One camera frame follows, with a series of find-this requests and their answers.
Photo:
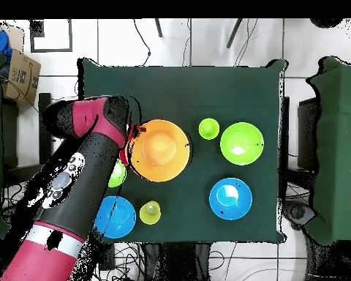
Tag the large orange bowl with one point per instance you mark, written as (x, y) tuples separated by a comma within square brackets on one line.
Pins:
[(161, 152)]

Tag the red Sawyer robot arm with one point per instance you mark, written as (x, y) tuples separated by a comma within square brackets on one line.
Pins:
[(90, 181)]

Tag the small green bowl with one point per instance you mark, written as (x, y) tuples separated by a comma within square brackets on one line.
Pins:
[(118, 175)]

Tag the dark green table cloth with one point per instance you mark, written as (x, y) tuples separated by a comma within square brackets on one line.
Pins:
[(178, 87)]

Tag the green cup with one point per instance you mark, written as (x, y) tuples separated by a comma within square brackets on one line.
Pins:
[(208, 128)]

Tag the pale translucent yellow cup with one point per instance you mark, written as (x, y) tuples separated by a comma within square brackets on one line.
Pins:
[(150, 216)]

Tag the large blue bowl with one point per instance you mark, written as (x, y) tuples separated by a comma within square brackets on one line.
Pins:
[(120, 219), (234, 207)]

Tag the large green bowl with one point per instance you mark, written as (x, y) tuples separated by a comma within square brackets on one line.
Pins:
[(239, 137)]

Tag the black tripod leg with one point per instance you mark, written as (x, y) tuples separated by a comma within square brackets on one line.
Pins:
[(158, 27), (234, 32)]

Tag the printed cardboard box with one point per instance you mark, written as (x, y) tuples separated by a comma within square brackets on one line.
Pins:
[(20, 85)]

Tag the black stand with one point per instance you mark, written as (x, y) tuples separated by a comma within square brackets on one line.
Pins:
[(175, 263)]

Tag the blue bag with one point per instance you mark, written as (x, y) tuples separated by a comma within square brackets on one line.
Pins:
[(1, 42)]

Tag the black chair base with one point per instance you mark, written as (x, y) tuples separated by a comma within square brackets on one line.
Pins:
[(298, 212)]

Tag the black chair frame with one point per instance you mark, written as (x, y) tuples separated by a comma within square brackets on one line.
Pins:
[(45, 117)]

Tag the black square floor frame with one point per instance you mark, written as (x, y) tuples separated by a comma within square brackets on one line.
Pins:
[(36, 30)]

